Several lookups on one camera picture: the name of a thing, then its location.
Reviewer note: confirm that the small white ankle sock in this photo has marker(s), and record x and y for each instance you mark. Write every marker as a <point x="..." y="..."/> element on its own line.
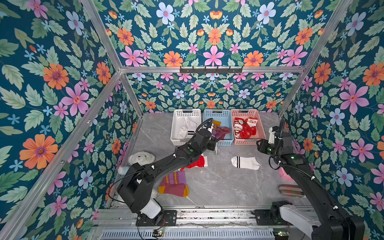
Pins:
<point x="182" y="132"/>

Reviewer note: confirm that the purple striped sock bottom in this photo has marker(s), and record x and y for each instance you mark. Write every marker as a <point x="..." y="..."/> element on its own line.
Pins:
<point x="221" y="132"/>

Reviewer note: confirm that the white crew sock black stripes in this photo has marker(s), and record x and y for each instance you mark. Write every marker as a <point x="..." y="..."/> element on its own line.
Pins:
<point x="191" y="124"/>

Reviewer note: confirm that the white plastic basket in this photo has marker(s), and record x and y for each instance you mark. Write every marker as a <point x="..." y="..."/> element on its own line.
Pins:
<point x="179" y="120"/>

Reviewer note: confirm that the black hook rail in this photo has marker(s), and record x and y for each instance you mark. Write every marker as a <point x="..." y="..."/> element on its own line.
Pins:
<point x="211" y="70"/>

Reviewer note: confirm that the pink plastic basket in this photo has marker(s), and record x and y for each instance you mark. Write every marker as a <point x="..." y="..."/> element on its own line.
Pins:
<point x="245" y="114"/>

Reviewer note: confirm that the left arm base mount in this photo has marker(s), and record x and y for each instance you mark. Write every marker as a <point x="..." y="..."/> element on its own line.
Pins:
<point x="164" y="219"/>

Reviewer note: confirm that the purple striped sock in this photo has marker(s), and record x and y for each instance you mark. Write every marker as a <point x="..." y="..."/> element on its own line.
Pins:
<point x="221" y="132"/>
<point x="174" y="184"/>
<point x="216" y="122"/>

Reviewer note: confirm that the plain red sock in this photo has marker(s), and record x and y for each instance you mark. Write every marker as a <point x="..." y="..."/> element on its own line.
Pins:
<point x="247" y="132"/>

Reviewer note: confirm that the red santa face sock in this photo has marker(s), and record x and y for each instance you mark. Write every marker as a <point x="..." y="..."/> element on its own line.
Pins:
<point x="252" y="122"/>

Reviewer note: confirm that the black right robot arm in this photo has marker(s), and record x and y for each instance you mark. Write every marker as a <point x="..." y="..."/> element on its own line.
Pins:
<point x="333" y="222"/>

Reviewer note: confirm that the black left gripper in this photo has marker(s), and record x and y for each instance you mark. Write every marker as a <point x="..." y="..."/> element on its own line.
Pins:
<point x="211" y="141"/>

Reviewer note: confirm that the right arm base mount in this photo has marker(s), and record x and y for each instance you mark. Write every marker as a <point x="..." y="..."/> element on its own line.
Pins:
<point x="267" y="216"/>

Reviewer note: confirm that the plaid beige pouch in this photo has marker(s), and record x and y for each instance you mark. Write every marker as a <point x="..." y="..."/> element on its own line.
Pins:
<point x="291" y="191"/>

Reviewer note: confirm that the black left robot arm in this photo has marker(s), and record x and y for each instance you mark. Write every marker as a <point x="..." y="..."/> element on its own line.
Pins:
<point x="135" y="188"/>

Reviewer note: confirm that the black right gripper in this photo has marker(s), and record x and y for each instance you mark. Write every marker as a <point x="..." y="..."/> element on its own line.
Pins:
<point x="278" y="139"/>

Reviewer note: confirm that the pink alarm clock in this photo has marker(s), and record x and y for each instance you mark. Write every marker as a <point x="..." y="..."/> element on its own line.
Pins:
<point x="284" y="175"/>

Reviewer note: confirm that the red white striped santa sock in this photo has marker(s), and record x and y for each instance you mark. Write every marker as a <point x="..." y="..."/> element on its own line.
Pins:
<point x="238" y="127"/>

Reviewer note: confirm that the light blue plastic basket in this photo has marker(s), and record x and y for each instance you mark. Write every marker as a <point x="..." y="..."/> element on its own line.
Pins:
<point x="225" y="119"/>

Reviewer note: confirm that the white teddy bear blue sweater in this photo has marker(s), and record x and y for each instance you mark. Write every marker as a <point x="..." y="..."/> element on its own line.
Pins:
<point x="141" y="158"/>

